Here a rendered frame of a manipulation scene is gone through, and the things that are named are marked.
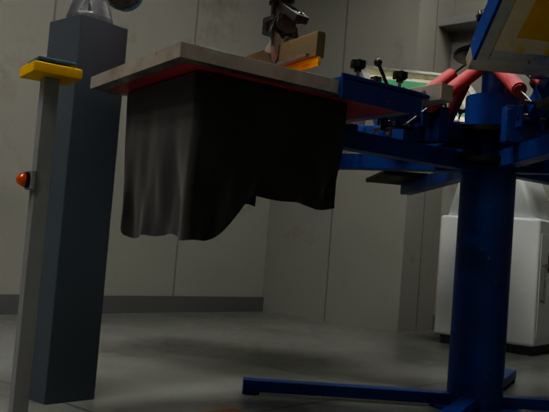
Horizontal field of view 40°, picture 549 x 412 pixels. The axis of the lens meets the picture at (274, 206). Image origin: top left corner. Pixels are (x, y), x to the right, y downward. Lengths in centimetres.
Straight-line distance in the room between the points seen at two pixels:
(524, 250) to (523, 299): 30
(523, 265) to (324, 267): 172
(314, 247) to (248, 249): 56
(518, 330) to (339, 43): 269
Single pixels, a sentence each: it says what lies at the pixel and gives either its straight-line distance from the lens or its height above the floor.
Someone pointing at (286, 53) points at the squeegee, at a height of 110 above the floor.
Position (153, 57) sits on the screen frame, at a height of 98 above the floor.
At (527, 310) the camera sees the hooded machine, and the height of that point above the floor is 27.
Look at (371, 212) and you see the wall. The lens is 578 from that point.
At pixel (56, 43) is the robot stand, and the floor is 112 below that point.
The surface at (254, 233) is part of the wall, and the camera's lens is 630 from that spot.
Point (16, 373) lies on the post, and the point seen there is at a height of 15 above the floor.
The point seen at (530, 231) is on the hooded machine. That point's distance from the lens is 494.
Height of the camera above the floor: 52
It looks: 3 degrees up
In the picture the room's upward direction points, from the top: 5 degrees clockwise
